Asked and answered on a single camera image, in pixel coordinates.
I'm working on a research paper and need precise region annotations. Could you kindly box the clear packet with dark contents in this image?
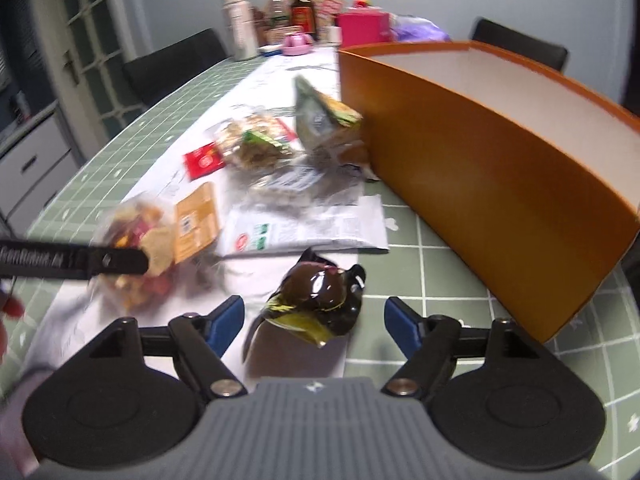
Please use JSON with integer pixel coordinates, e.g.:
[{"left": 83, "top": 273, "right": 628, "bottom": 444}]
[{"left": 250, "top": 160, "right": 368, "bottom": 208}]

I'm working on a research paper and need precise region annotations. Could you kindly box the pink box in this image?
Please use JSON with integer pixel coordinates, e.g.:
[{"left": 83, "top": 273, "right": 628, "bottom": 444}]
[{"left": 337, "top": 11, "right": 391, "bottom": 49}]

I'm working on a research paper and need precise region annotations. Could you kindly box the white packet with green label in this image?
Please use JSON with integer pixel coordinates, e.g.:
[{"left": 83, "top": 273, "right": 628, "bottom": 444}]
[{"left": 220, "top": 195, "right": 390, "bottom": 259}]

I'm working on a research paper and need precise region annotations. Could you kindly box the brown glass bottle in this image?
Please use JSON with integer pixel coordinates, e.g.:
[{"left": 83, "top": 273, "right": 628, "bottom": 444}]
[{"left": 290, "top": 0, "right": 314, "bottom": 36}]

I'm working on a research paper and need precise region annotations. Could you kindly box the clear packet of nuts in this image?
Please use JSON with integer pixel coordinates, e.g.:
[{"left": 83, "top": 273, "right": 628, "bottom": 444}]
[{"left": 214, "top": 112, "right": 297, "bottom": 172}]

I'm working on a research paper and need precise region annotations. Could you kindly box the white table runner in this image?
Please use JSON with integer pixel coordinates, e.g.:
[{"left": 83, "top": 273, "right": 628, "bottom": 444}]
[{"left": 10, "top": 45, "right": 391, "bottom": 386}]

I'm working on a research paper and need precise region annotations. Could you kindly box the clear packet with orange label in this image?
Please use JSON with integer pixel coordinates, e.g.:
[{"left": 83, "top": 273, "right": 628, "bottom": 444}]
[{"left": 97, "top": 182, "right": 222, "bottom": 312}]

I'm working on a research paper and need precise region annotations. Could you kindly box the clear plastic bottle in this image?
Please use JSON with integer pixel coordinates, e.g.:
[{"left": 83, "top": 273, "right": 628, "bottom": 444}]
[{"left": 267, "top": 0, "right": 292, "bottom": 29}]

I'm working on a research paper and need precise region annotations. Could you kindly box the red snack packet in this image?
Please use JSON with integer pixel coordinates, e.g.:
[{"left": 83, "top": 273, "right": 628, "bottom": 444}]
[{"left": 183, "top": 142, "right": 226, "bottom": 180}]

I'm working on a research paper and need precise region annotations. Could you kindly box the white drawer cabinet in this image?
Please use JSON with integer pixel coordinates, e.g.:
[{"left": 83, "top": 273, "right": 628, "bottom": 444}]
[{"left": 0, "top": 102, "right": 83, "bottom": 233}]

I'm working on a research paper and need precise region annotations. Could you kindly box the green yellow snack packet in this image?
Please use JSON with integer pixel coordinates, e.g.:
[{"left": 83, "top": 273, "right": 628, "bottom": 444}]
[{"left": 293, "top": 75, "right": 376, "bottom": 173}]

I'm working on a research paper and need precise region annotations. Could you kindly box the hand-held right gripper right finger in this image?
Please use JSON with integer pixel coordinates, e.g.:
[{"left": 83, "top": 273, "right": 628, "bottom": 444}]
[{"left": 382, "top": 296, "right": 551, "bottom": 401}]

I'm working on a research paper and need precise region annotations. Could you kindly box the orange cardboard box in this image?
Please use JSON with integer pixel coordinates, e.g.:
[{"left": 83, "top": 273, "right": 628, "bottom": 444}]
[{"left": 338, "top": 41, "right": 640, "bottom": 343}]

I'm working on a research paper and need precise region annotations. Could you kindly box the small wooden basket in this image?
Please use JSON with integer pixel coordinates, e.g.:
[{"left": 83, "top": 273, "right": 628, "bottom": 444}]
[{"left": 267, "top": 25, "right": 301, "bottom": 44}]

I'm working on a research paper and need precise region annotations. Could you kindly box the pink bowl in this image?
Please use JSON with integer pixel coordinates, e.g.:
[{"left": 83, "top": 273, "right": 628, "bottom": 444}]
[{"left": 282, "top": 32, "right": 315, "bottom": 57}]

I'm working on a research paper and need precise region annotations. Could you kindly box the person's left hand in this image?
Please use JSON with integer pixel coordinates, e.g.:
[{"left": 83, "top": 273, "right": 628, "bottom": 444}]
[{"left": 0, "top": 287, "right": 25, "bottom": 361}]

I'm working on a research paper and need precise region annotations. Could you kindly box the purple plastic bag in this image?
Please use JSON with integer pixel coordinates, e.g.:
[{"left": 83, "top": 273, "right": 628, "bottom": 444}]
[{"left": 392, "top": 14, "right": 452, "bottom": 44}]

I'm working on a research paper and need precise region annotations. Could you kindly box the white wrapped cylinder stack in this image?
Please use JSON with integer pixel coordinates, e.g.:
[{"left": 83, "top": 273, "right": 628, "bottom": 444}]
[{"left": 222, "top": 0, "right": 259, "bottom": 62}]

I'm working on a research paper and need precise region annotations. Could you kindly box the glass pane door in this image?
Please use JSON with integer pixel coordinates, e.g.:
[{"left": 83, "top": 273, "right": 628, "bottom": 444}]
[{"left": 25, "top": 0, "right": 128, "bottom": 161}]

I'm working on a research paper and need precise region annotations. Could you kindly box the black chair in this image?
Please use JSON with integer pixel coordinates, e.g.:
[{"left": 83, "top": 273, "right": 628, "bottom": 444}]
[
  {"left": 470, "top": 17, "right": 569, "bottom": 72},
  {"left": 122, "top": 28, "right": 228, "bottom": 109}
]

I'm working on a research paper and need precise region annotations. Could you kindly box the dark shiny snack packet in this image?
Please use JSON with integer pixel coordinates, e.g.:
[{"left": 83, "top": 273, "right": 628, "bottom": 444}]
[{"left": 245, "top": 247, "right": 367, "bottom": 361}]

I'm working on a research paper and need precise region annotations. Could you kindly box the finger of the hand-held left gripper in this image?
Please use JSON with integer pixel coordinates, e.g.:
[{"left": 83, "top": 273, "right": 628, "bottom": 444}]
[{"left": 72, "top": 245, "right": 151, "bottom": 281}]

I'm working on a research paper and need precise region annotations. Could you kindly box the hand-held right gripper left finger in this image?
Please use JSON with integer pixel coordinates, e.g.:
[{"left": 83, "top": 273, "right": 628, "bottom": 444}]
[{"left": 75, "top": 295, "right": 248, "bottom": 401}]

